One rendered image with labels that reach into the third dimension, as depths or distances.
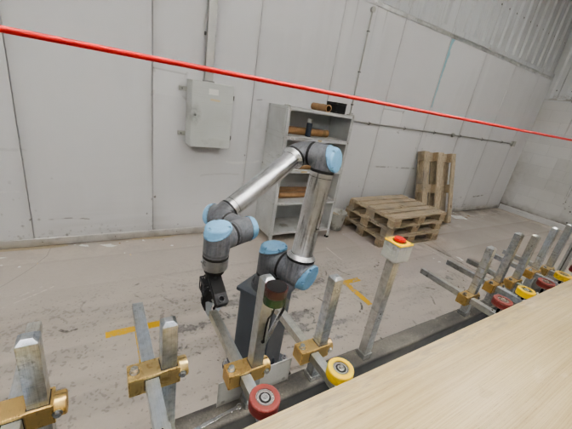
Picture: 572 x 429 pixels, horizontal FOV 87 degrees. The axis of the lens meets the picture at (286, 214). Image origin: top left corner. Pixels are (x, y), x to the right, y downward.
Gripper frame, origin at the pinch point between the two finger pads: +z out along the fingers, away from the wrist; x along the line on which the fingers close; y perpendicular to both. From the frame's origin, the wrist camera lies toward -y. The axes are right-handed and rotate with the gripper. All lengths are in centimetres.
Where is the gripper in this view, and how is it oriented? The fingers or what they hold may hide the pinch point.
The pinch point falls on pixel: (212, 316)
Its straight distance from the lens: 122.1
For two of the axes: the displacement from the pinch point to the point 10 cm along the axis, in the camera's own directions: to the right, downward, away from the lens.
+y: -4.9, -4.0, 7.7
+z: -1.7, 9.1, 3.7
